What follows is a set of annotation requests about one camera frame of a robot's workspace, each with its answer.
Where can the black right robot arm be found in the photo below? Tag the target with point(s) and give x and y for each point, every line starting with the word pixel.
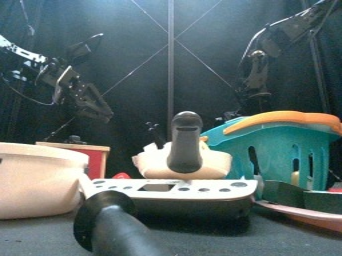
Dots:
pixel 295 26

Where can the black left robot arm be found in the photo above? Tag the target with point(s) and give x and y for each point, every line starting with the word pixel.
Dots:
pixel 22 60

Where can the turquoise basket with orange rim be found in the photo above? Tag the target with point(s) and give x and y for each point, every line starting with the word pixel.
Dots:
pixel 276 150

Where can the wooden box with red front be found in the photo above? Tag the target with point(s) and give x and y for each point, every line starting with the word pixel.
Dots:
pixel 95 160

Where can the red toy tomato green stem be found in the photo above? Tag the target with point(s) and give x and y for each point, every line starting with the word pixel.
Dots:
pixel 121 175

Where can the pale yellow toy piece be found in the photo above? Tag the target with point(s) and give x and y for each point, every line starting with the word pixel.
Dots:
pixel 296 178

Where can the dark green block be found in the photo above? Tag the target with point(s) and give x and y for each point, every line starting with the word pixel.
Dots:
pixel 285 193
pixel 323 201

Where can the pink tray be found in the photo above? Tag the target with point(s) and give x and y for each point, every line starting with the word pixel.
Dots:
pixel 308 218

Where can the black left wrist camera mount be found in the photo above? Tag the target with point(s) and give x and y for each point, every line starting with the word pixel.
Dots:
pixel 85 48

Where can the vertical metal frame pole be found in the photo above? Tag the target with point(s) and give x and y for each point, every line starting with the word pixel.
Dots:
pixel 172 66

